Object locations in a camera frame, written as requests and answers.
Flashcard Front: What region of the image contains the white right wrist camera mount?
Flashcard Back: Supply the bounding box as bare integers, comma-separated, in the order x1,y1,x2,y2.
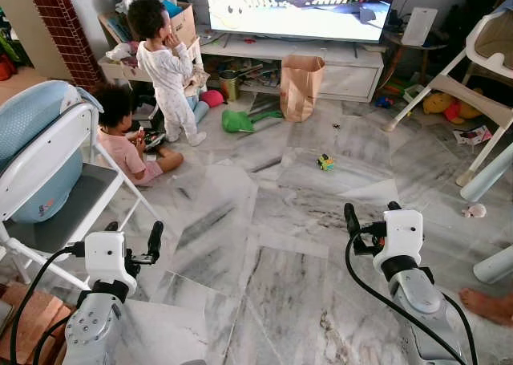
372,210,424,274

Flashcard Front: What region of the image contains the blue white high chair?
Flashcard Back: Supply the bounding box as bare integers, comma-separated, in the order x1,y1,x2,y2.
0,80,161,294

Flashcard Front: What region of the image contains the reddish brown block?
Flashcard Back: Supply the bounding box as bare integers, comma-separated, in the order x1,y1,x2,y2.
0,282,75,365

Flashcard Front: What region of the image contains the child in white pyjamas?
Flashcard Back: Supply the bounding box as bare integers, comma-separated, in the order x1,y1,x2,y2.
127,0,208,148

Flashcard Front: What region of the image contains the small yellow green toy car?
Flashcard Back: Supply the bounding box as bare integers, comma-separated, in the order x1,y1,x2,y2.
317,153,337,172

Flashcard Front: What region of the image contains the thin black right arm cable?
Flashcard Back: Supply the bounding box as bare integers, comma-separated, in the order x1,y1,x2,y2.
439,291,480,365

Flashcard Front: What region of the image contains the yellow plush toy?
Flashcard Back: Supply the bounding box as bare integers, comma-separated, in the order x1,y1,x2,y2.
422,91,455,116

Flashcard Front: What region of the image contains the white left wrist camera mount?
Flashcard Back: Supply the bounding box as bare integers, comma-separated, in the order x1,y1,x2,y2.
83,231,138,290

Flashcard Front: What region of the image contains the flat screen television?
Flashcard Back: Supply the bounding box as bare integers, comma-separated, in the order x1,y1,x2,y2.
205,0,400,44

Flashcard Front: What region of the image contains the metal tin can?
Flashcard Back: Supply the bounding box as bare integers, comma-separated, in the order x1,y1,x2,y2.
218,69,242,102

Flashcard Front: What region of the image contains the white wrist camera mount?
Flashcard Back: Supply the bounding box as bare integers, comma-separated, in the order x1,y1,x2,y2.
372,210,424,274
83,231,138,290

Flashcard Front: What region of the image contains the white beige high chair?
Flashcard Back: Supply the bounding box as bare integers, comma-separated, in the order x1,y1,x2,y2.
383,0,513,188

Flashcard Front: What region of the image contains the pale plastic chair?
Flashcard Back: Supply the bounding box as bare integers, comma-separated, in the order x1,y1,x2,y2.
459,143,513,284

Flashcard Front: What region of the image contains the child in pink shirt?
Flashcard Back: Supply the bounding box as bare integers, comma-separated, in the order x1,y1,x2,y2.
95,84,184,187

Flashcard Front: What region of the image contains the white television stand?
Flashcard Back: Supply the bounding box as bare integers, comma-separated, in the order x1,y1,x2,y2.
100,30,387,103

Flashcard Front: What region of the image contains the pink ball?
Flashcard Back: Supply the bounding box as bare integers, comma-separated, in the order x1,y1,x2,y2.
200,89,226,110

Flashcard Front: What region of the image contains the short black left arm cable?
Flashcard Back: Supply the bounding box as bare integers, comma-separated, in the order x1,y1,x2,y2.
34,317,70,365

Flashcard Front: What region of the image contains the colourful picture book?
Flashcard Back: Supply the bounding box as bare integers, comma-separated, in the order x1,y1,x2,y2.
453,125,492,146

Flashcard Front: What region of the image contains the dark side table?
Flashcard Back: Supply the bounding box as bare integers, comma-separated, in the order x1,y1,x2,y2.
383,30,448,89

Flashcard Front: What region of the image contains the brown cardboard box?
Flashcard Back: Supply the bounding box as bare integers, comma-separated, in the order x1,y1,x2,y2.
98,2,198,49

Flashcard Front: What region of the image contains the long black left arm cable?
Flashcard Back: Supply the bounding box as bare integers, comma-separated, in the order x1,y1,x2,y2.
10,245,86,365

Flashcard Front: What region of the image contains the brown paper bag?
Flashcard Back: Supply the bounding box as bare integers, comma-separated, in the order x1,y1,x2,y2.
279,55,327,124

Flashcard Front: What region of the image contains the red brick column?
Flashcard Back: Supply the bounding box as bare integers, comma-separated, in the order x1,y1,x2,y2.
22,0,102,89

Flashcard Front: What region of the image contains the green toy shovel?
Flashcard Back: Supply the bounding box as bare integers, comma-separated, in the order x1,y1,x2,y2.
221,108,284,134

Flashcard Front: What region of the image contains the barefoot adult person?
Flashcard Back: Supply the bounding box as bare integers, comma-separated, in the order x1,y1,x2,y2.
458,288,513,326

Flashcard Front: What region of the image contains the white router box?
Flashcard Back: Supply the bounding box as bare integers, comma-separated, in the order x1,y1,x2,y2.
401,7,439,47

